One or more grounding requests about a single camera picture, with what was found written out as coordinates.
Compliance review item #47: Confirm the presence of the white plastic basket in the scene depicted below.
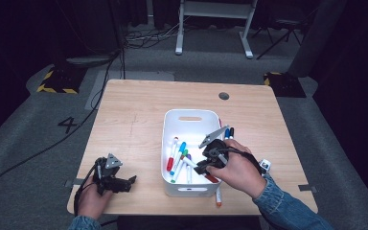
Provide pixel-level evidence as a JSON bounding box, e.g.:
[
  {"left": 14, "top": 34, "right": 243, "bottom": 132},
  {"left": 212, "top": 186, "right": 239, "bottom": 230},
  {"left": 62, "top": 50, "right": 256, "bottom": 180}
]
[{"left": 161, "top": 108, "right": 227, "bottom": 197}]

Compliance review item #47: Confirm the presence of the black yellow striped base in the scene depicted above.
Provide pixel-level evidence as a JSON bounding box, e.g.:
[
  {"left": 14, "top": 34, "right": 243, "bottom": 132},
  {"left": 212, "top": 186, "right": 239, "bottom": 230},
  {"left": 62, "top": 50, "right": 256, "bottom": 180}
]
[
  {"left": 36, "top": 65, "right": 87, "bottom": 95},
  {"left": 263, "top": 71, "right": 307, "bottom": 99}
]

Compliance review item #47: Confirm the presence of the purple cap marker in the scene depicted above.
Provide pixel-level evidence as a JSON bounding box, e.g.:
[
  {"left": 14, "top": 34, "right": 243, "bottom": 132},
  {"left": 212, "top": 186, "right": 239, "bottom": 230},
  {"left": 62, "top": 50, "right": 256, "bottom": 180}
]
[{"left": 185, "top": 153, "right": 193, "bottom": 185}]

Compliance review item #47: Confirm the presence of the person's right hand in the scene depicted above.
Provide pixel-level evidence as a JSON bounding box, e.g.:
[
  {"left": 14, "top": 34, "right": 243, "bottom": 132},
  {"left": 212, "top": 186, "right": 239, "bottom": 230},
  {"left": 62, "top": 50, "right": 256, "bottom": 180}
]
[{"left": 205, "top": 138, "right": 268, "bottom": 199}]

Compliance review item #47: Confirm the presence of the black tripod stand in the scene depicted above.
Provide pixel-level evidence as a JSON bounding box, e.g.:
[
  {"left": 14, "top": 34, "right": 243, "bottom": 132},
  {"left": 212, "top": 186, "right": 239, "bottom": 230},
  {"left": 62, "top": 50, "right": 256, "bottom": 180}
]
[{"left": 252, "top": 12, "right": 305, "bottom": 60}]

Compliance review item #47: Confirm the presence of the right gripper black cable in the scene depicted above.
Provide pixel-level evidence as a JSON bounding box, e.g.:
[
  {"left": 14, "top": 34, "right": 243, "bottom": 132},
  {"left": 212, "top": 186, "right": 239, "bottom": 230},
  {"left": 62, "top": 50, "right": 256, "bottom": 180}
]
[{"left": 217, "top": 147, "right": 267, "bottom": 176}]

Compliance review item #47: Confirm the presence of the grey tape strip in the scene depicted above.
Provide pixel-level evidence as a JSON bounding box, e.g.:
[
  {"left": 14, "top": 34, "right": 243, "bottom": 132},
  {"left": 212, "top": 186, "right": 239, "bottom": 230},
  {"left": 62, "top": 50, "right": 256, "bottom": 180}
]
[
  {"left": 64, "top": 178, "right": 83, "bottom": 189},
  {"left": 298, "top": 184, "right": 318, "bottom": 193}
]

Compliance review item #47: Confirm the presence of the floor cable bundle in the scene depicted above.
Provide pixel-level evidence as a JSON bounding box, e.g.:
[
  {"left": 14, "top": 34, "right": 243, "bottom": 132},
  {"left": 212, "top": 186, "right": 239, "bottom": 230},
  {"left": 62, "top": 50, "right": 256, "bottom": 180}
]
[{"left": 123, "top": 15, "right": 190, "bottom": 51}]

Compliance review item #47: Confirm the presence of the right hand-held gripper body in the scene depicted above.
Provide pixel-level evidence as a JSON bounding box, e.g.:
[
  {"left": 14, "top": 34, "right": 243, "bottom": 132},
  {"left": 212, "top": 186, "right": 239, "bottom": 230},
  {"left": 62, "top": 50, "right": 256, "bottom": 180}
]
[{"left": 198, "top": 125, "right": 231, "bottom": 171}]

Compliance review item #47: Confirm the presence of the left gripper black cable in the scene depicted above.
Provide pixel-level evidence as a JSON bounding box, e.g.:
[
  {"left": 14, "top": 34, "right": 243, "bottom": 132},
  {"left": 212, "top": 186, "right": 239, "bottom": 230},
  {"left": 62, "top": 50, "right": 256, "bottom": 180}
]
[{"left": 72, "top": 164, "right": 99, "bottom": 215}]

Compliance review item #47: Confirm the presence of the white desk frame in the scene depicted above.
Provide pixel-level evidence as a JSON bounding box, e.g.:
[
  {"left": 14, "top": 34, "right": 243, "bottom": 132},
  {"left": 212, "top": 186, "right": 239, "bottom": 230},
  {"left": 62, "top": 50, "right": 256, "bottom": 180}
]
[{"left": 174, "top": 0, "right": 259, "bottom": 60}]

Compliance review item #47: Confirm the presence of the dark grey column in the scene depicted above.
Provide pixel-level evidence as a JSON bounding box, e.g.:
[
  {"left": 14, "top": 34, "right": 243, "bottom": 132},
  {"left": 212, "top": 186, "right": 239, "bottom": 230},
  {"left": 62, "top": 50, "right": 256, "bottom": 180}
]
[{"left": 287, "top": 0, "right": 348, "bottom": 78}]

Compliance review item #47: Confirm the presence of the person's lap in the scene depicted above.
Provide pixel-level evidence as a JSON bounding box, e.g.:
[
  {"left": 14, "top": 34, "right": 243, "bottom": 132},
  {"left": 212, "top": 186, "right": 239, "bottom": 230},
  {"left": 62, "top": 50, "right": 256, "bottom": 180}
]
[{"left": 118, "top": 215, "right": 263, "bottom": 230}]

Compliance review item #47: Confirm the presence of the dark red cap marker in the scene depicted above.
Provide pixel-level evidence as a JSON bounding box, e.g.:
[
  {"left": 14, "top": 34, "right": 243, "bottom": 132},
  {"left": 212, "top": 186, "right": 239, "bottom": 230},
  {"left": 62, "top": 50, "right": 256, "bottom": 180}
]
[{"left": 182, "top": 156, "right": 220, "bottom": 184}]

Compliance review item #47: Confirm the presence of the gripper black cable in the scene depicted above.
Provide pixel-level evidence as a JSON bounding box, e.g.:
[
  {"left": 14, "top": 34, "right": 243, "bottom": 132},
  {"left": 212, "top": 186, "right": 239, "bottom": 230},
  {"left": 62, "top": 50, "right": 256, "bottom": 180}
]
[
  {"left": 72, "top": 164, "right": 99, "bottom": 215},
  {"left": 217, "top": 147, "right": 267, "bottom": 176}
]

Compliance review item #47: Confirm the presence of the person's left hand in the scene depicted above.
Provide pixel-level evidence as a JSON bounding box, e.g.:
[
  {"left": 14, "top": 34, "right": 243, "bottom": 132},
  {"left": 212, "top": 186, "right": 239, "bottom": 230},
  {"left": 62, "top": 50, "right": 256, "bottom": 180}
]
[{"left": 76, "top": 176, "right": 114, "bottom": 220}]

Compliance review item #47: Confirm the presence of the long black floor cable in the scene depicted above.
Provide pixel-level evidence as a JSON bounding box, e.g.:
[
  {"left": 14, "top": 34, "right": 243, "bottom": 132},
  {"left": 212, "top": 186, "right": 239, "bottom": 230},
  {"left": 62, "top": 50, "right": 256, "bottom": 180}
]
[{"left": 0, "top": 47, "right": 124, "bottom": 196}]

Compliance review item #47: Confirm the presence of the light blue cap marker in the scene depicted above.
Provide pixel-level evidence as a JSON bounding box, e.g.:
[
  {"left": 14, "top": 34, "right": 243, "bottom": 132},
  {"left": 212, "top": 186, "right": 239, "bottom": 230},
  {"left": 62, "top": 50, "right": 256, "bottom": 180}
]
[{"left": 169, "top": 141, "right": 187, "bottom": 176}]

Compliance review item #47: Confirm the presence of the light green cap marker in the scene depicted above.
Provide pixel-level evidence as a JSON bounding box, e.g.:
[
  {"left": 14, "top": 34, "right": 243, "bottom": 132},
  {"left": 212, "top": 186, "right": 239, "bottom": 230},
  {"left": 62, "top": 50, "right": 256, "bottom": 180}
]
[{"left": 171, "top": 149, "right": 189, "bottom": 184}]

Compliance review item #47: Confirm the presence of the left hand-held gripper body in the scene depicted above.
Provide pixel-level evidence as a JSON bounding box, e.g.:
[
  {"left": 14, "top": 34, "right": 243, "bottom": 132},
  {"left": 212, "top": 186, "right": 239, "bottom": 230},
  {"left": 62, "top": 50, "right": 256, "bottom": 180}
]
[{"left": 92, "top": 152, "right": 126, "bottom": 196}]

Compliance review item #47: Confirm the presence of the grey stand foot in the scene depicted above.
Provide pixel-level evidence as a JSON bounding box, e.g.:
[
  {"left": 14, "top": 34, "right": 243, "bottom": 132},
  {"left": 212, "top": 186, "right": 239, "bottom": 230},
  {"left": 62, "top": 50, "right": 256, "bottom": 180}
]
[{"left": 65, "top": 54, "right": 121, "bottom": 68}]

